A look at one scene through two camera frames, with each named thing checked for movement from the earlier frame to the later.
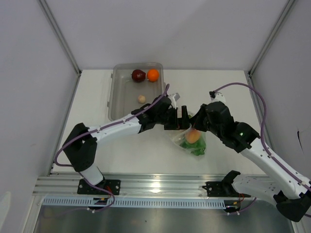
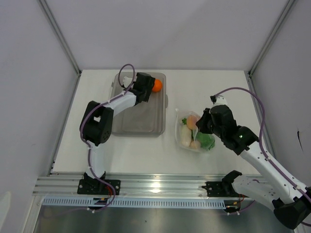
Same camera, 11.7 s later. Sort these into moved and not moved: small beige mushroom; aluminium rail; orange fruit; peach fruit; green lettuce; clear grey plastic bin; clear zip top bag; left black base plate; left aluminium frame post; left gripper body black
Moved: clear zip top bag; orange fruit; clear grey plastic bin; left gripper body black; green lettuce; small beige mushroom; peach fruit
Not moved: aluminium rail; left aluminium frame post; left black base plate
